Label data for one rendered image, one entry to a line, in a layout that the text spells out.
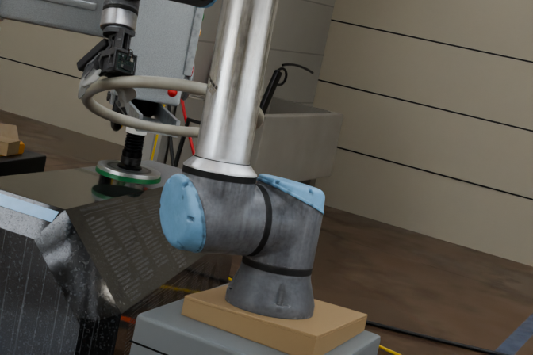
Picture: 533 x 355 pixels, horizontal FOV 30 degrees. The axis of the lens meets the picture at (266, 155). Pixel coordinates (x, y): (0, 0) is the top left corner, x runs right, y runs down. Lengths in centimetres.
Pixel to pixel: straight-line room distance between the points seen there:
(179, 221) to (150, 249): 122
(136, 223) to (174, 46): 58
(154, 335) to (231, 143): 42
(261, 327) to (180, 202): 30
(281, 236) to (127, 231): 115
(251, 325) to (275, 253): 15
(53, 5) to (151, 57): 74
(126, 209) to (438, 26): 507
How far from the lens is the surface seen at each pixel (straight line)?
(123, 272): 296
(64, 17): 386
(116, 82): 249
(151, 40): 321
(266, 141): 603
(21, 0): 385
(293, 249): 204
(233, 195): 193
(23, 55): 981
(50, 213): 289
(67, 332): 284
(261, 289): 204
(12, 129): 410
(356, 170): 811
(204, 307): 207
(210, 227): 193
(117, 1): 254
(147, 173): 332
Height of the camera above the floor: 151
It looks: 8 degrees down
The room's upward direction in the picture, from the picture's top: 12 degrees clockwise
